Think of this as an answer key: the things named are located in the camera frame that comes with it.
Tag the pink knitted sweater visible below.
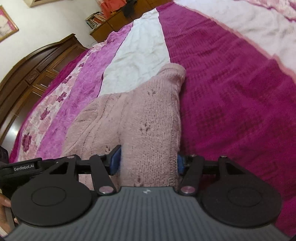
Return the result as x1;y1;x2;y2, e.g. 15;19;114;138
62;63;186;188

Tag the person's left hand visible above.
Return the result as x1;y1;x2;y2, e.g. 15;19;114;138
0;194;11;237

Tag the dark wooden headboard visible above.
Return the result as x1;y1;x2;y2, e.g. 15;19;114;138
1;34;87;151

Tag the striped magenta floral bedspread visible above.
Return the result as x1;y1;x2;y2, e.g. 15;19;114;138
10;1;295;235

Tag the stack of books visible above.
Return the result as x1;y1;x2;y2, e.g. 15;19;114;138
85;11;107;29

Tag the black garment on sideboard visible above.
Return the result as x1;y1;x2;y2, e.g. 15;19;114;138
122;0;138;18

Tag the long wooden sideboard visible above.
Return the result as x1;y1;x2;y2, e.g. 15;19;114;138
86;1;170;43

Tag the framed picture on wall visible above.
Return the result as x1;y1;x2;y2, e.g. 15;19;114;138
0;5;19;42

